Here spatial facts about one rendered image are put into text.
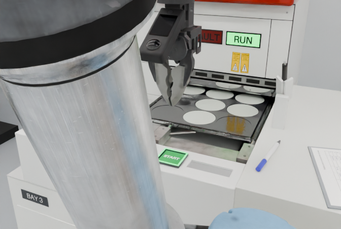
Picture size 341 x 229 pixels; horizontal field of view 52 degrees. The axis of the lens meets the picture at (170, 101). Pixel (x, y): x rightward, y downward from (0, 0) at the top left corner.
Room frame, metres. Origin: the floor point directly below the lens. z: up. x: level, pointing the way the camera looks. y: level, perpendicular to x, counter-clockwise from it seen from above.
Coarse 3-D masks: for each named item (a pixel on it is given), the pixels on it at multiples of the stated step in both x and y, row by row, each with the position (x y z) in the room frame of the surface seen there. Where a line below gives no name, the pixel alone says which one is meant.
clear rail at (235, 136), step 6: (156, 120) 0.95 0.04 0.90; (162, 120) 0.95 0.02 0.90; (174, 126) 0.93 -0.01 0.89; (180, 126) 0.92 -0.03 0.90; (186, 126) 0.91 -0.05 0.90; (192, 126) 0.91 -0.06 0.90; (204, 132) 0.89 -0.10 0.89; (210, 132) 0.88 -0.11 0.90; (216, 132) 0.88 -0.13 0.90; (222, 132) 0.87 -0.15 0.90; (234, 138) 0.85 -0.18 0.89; (240, 138) 0.85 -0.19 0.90; (246, 138) 0.84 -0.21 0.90; (252, 138) 0.84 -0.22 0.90
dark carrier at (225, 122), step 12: (192, 96) 1.15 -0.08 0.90; (204, 96) 1.15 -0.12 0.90; (264, 96) 1.15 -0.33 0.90; (156, 108) 1.05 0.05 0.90; (168, 108) 1.05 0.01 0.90; (180, 108) 1.05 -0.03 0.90; (192, 108) 1.05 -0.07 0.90; (264, 108) 1.05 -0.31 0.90; (168, 120) 0.96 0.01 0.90; (180, 120) 0.96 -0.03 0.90; (216, 120) 0.96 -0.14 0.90; (228, 120) 0.96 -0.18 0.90; (240, 120) 0.96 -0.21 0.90; (252, 120) 0.96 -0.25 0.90; (228, 132) 0.88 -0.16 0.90; (240, 132) 0.88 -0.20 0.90; (252, 132) 0.88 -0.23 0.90
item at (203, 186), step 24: (24, 144) 0.75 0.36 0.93; (24, 168) 0.76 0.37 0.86; (168, 168) 0.61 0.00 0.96; (192, 168) 0.61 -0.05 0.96; (216, 168) 0.61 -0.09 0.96; (240, 168) 0.61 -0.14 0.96; (168, 192) 0.59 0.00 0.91; (192, 192) 0.57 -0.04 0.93; (216, 192) 0.55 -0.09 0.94; (192, 216) 0.57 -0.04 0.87
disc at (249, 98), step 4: (236, 96) 1.15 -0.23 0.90; (240, 96) 1.15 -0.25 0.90; (244, 96) 1.15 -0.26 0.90; (248, 96) 1.15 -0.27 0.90; (252, 96) 1.15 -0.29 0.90; (256, 96) 1.15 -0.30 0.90; (260, 96) 1.15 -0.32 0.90; (240, 100) 1.12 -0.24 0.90; (244, 100) 1.12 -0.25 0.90; (248, 100) 1.12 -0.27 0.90; (252, 100) 1.12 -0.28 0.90; (256, 100) 1.12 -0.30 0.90; (260, 100) 1.12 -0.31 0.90
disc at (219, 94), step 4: (208, 92) 1.19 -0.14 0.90; (212, 92) 1.19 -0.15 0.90; (216, 92) 1.19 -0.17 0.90; (220, 92) 1.19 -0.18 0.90; (224, 92) 1.19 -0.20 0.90; (228, 92) 1.19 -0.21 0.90; (212, 96) 1.15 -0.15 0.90; (216, 96) 1.15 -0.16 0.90; (220, 96) 1.15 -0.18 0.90; (224, 96) 1.15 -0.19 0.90; (228, 96) 1.15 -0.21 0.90; (232, 96) 1.15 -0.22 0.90
